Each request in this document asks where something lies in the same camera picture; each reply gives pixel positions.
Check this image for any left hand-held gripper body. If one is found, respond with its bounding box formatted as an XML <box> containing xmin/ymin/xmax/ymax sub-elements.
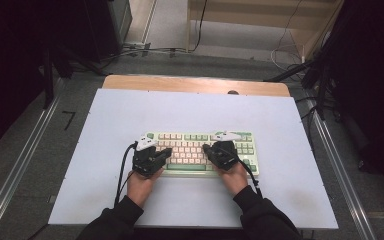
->
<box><xmin>131</xmin><ymin>134</ymin><xmax>165</xmax><ymax>178</ymax></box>

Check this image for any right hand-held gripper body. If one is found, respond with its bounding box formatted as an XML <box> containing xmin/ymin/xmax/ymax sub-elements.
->
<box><xmin>211</xmin><ymin>131</ymin><xmax>244</xmax><ymax>172</ymax></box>

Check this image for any green and beige keyboard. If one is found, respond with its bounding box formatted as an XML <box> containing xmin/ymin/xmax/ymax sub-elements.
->
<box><xmin>144</xmin><ymin>130</ymin><xmax>260</xmax><ymax>178</ymax></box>

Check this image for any person's right hand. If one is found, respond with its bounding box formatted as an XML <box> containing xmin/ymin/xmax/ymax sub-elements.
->
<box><xmin>212</xmin><ymin>161</ymin><xmax>250</xmax><ymax>198</ymax></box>

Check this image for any person's left hand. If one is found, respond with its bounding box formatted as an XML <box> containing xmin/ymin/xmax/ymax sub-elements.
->
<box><xmin>126</xmin><ymin>168</ymin><xmax>165</xmax><ymax>209</ymax></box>

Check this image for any black metal stand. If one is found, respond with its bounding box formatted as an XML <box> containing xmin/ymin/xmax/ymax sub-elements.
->
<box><xmin>41</xmin><ymin>44</ymin><xmax>81</xmax><ymax>110</ymax></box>
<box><xmin>263</xmin><ymin>58</ymin><xmax>339</xmax><ymax>122</ymax></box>

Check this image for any black cabinet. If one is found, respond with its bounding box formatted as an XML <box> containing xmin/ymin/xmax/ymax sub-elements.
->
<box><xmin>83</xmin><ymin>0</ymin><xmax>133</xmax><ymax>64</ymax></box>

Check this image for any wooden shelf unit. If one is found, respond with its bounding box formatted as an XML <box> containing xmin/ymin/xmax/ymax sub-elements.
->
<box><xmin>185</xmin><ymin>0</ymin><xmax>345</xmax><ymax>62</ymax></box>

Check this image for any dark curtain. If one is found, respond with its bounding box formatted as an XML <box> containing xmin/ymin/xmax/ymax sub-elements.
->
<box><xmin>326</xmin><ymin>0</ymin><xmax>384</xmax><ymax>193</ymax></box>
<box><xmin>0</xmin><ymin>0</ymin><xmax>88</xmax><ymax>159</ymax></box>

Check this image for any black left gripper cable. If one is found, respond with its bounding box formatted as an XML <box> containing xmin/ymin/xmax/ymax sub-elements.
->
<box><xmin>113</xmin><ymin>141</ymin><xmax>139</xmax><ymax>208</ymax></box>

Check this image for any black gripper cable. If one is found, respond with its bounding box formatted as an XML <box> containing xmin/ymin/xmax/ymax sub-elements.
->
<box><xmin>223</xmin><ymin>147</ymin><xmax>264</xmax><ymax>198</ymax></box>
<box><xmin>113</xmin><ymin>141</ymin><xmax>139</xmax><ymax>208</ymax></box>

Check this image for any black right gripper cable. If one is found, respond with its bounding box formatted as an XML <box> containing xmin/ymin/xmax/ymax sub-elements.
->
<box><xmin>223</xmin><ymin>147</ymin><xmax>264</xmax><ymax>198</ymax></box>

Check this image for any bundle of floor cables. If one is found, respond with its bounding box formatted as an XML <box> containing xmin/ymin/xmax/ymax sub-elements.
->
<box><xmin>101</xmin><ymin>41</ymin><xmax>188</xmax><ymax>62</ymax></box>

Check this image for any metal floor rail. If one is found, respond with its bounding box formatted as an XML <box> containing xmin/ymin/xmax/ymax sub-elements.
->
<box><xmin>0</xmin><ymin>95</ymin><xmax>62</xmax><ymax>240</ymax></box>
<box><xmin>304</xmin><ymin>98</ymin><xmax>378</xmax><ymax>240</ymax></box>

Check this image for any black hanging cable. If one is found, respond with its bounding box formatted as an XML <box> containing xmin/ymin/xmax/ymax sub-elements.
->
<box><xmin>189</xmin><ymin>0</ymin><xmax>209</xmax><ymax>54</ymax></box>

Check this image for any white cable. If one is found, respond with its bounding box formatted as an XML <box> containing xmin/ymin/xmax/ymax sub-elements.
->
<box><xmin>270</xmin><ymin>0</ymin><xmax>305</xmax><ymax>73</ymax></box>

